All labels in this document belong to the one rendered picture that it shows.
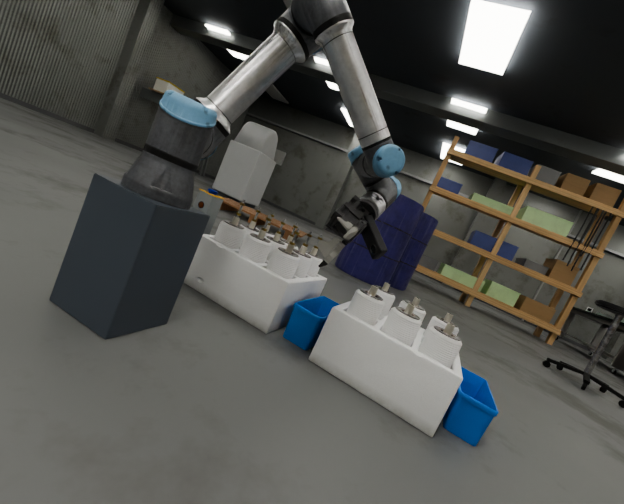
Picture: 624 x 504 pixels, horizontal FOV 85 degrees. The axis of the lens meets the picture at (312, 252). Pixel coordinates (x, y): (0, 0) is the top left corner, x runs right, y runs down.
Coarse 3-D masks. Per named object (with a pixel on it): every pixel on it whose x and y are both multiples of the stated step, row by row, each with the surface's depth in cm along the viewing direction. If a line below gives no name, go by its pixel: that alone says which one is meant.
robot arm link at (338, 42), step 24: (312, 0) 74; (336, 0) 73; (312, 24) 76; (336, 24) 74; (336, 48) 76; (336, 72) 79; (360, 72) 77; (360, 96) 78; (360, 120) 80; (384, 120) 82; (360, 144) 85; (384, 144) 81; (384, 168) 81
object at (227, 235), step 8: (224, 224) 119; (216, 232) 121; (224, 232) 118; (232, 232) 118; (240, 232) 120; (216, 240) 120; (224, 240) 118; (232, 240) 119; (240, 240) 122; (232, 248) 120
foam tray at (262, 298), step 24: (192, 264) 119; (216, 264) 115; (240, 264) 112; (264, 264) 116; (216, 288) 115; (240, 288) 112; (264, 288) 109; (288, 288) 107; (312, 288) 129; (240, 312) 111; (264, 312) 108; (288, 312) 117
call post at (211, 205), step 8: (200, 192) 129; (200, 200) 129; (208, 200) 128; (216, 200) 130; (200, 208) 129; (208, 208) 128; (216, 208) 132; (216, 216) 134; (208, 224) 132; (208, 232) 134
